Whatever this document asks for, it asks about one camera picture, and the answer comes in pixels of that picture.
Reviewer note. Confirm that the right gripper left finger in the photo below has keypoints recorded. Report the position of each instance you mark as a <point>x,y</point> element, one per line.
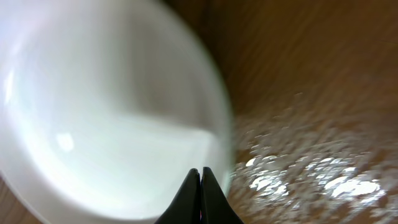
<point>185,208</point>

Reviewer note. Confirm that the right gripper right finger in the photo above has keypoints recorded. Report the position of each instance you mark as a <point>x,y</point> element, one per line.
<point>215,208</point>

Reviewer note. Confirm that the white plate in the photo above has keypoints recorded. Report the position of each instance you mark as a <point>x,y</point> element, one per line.
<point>105,107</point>

